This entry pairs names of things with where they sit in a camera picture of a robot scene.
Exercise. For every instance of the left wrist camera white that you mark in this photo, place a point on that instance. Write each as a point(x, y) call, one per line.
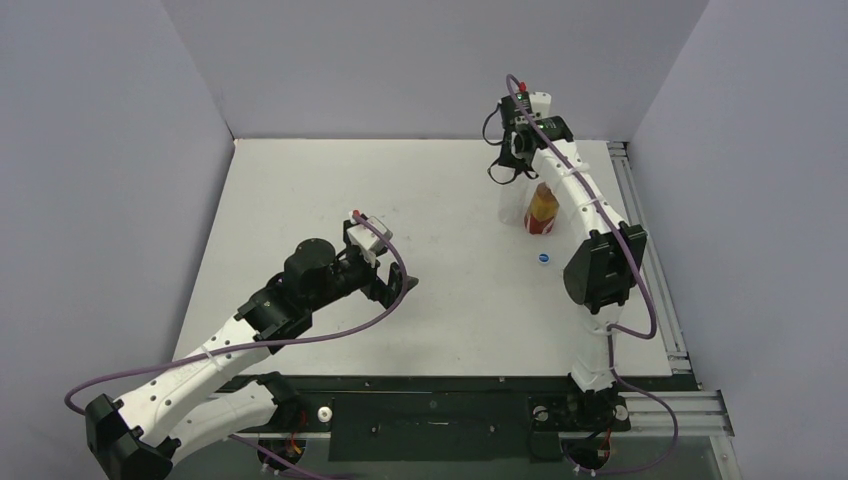
point(369, 235)

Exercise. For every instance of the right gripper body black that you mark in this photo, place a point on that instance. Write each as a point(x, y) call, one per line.
point(505, 157)

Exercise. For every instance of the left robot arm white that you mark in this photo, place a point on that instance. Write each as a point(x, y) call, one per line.
point(184, 406)

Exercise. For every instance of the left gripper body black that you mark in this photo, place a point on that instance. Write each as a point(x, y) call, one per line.
point(351, 273)

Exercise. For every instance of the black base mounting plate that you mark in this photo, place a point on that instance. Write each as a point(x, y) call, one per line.
point(401, 418)

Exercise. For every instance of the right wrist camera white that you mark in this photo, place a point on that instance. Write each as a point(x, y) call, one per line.
point(536, 104)

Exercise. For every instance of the clear empty bottle upright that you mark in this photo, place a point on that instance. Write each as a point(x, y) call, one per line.
point(512, 201)

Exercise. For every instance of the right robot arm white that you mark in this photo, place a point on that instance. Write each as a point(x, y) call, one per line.
point(604, 263)

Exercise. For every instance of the tea bottle red label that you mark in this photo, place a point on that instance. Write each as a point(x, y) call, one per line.
point(542, 211)

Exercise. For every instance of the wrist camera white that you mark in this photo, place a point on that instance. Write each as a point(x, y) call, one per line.
point(536, 104)
point(369, 235)

